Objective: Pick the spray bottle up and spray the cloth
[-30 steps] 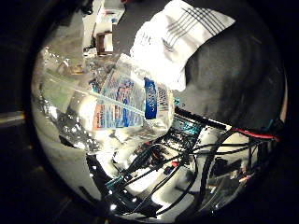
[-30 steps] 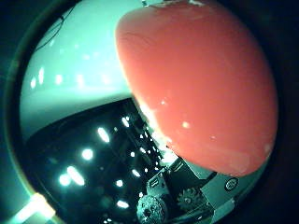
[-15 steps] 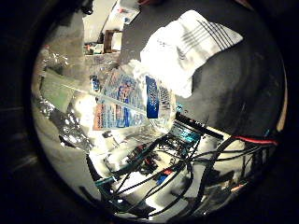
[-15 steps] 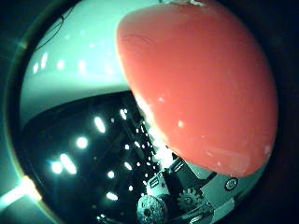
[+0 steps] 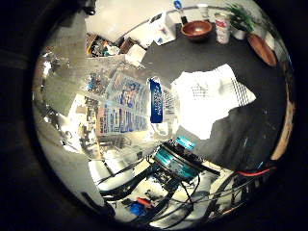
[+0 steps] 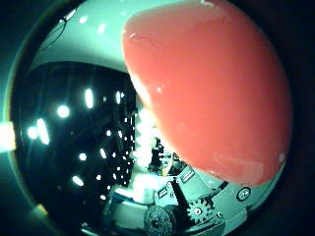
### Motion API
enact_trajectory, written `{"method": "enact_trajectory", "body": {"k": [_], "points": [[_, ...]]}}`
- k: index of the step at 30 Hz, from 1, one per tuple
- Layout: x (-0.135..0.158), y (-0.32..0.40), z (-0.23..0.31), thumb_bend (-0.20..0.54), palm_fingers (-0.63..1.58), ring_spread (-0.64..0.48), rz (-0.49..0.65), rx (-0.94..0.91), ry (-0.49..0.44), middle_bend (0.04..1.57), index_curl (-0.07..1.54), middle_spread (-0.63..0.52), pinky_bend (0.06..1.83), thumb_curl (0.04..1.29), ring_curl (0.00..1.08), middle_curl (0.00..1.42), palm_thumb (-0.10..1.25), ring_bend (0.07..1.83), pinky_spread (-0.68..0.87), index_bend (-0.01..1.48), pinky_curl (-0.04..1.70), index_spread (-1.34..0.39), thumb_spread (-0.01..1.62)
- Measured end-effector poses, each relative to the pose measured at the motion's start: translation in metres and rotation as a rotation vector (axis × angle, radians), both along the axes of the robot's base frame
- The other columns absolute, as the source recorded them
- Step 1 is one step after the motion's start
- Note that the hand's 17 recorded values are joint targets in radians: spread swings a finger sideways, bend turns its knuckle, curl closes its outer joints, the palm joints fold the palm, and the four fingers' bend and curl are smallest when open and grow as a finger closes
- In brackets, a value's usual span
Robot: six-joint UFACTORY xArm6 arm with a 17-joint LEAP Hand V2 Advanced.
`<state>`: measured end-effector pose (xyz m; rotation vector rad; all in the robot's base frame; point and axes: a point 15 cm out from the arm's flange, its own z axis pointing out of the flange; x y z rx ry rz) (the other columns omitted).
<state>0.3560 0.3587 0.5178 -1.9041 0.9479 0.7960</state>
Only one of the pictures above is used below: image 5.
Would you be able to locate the white grid-pattern cloth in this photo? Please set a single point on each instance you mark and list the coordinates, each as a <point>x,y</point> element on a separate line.
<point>208,99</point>

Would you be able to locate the brown cardboard box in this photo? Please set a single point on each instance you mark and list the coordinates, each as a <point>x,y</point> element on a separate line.
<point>128,45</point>

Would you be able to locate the white box with print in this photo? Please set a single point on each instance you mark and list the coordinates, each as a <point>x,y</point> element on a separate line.
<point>159,30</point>

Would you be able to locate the brown wooden bowl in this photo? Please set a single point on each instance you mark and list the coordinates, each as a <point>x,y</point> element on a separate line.
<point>196,29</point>

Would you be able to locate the cluttered storage shelf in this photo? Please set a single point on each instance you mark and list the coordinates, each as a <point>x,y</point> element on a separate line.
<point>102,46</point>

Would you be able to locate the white wipes canister red label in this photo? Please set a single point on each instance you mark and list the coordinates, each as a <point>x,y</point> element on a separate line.
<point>222,28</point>

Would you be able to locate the white paper cup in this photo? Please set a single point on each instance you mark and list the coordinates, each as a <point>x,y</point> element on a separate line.
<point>202,11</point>

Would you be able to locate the green potted plant white pot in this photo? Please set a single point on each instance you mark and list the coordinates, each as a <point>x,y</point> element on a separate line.
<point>240,20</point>

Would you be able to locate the round blue wall sign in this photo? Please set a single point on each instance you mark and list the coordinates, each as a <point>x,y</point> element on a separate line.
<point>177,4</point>

